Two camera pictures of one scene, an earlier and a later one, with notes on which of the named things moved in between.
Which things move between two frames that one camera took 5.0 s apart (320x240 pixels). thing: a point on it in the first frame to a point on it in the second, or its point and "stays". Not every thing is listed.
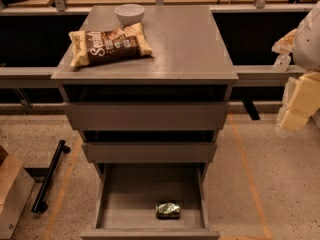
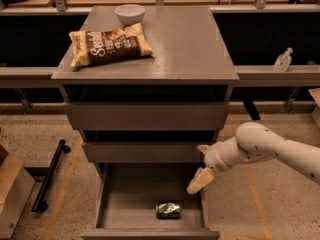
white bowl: (129, 14) stays
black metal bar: (39, 204) stays
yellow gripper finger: (285, 45) to (222, 159)
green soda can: (168, 210) stays
